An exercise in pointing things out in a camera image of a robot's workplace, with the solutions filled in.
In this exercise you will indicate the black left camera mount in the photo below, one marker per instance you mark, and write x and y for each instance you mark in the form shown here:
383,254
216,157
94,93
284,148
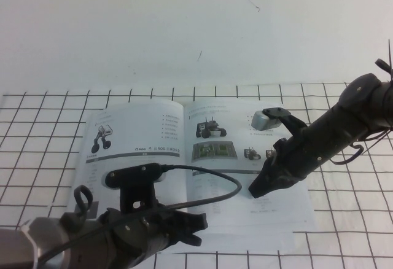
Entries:
138,189

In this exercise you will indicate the white printed book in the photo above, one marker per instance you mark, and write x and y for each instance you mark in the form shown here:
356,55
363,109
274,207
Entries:
138,127

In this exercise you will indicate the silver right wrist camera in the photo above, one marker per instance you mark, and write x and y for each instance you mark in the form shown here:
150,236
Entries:
264,121

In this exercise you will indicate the black zip tie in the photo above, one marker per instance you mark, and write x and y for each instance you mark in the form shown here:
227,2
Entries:
387,66

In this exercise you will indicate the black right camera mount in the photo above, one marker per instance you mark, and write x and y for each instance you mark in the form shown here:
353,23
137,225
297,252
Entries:
288,120

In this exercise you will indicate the white zip tie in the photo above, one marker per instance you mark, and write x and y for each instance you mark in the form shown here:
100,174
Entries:
26,229

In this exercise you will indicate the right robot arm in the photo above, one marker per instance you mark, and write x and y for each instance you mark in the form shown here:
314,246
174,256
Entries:
353,115

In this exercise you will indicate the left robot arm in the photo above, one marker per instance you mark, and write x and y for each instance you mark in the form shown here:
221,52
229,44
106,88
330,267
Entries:
49,241

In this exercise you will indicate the white black-grid tablecloth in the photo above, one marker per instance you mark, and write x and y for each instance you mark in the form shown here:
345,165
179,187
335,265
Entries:
337,220

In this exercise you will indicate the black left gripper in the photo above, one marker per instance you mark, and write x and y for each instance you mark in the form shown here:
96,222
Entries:
138,235

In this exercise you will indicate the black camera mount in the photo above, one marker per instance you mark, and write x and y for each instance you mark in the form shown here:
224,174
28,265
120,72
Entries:
138,189
288,120

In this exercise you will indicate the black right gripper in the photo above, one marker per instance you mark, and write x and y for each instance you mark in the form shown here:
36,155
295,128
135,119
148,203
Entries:
294,158

